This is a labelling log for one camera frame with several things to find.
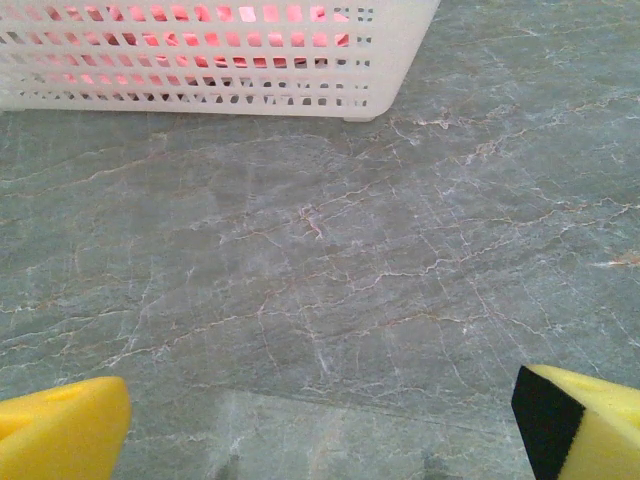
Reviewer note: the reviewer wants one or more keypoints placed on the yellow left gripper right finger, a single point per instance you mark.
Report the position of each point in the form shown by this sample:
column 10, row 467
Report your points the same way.
column 600, row 430

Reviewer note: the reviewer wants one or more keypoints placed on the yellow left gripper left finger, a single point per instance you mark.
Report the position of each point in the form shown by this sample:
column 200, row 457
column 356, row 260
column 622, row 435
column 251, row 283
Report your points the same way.
column 60, row 430

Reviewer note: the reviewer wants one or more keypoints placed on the pink t-shirt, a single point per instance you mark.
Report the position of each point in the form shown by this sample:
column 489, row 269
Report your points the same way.
column 202, row 61

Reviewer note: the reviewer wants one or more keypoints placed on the white plastic mesh basket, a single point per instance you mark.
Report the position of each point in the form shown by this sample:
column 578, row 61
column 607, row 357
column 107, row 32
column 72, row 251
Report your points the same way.
column 400, row 50

